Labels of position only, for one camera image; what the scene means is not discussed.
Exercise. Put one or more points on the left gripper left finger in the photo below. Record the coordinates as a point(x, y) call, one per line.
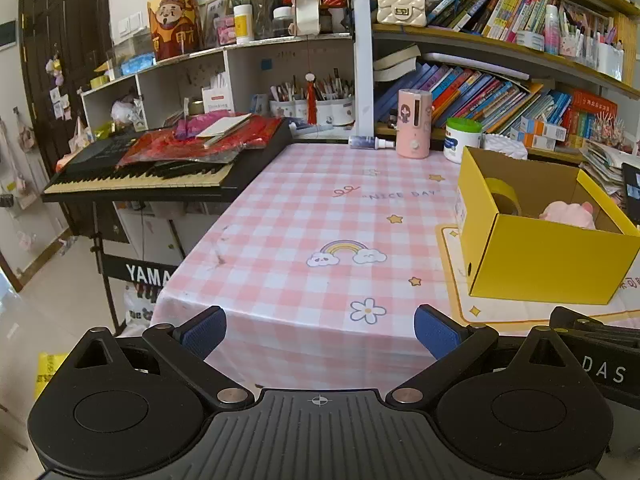
point(186, 347)

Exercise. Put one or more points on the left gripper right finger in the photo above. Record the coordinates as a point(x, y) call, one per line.
point(454, 347)

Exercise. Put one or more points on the pink paw plush toy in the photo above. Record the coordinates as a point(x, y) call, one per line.
point(573, 214)

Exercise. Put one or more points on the yellow tape roll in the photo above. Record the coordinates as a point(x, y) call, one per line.
point(504, 197)

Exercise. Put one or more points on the yellow plastic bag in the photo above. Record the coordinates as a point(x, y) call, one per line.
point(47, 365)

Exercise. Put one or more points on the yellow cardboard box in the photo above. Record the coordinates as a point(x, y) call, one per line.
point(526, 258)

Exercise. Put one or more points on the pink checkered tablecloth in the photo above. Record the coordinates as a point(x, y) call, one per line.
point(320, 264)

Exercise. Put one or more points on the black smartphone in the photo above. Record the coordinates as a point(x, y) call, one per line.
point(631, 176)

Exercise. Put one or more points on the black electronic keyboard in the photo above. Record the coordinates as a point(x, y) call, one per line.
point(92, 174)

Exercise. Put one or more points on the stack of papers and magazines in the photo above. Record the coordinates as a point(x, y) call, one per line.
point(604, 165)

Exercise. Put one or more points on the white quilted purse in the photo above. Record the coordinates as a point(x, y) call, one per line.
point(504, 145)

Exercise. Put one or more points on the white jar green lid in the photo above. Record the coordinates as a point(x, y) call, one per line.
point(461, 133)

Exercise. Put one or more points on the red papers pile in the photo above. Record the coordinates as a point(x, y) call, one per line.
point(166, 146)

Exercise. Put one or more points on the spray bottle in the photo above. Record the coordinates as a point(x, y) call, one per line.
point(370, 143)

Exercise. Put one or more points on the orange white medicine box lower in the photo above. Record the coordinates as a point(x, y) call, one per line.
point(532, 140)

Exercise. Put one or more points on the orange white medicine box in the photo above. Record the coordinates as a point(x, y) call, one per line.
point(532, 140)
point(540, 128)

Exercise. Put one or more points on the orange white medicine box upper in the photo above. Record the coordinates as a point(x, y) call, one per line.
point(540, 128)

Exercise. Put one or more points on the pink humidifier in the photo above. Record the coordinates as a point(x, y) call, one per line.
point(414, 121)

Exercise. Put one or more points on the row of leaning books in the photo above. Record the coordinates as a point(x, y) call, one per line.
point(491, 97)

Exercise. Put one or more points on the fortune god figure box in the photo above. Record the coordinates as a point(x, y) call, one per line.
point(175, 27)

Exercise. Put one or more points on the cream handbag on shelf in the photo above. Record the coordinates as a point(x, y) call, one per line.
point(401, 12)

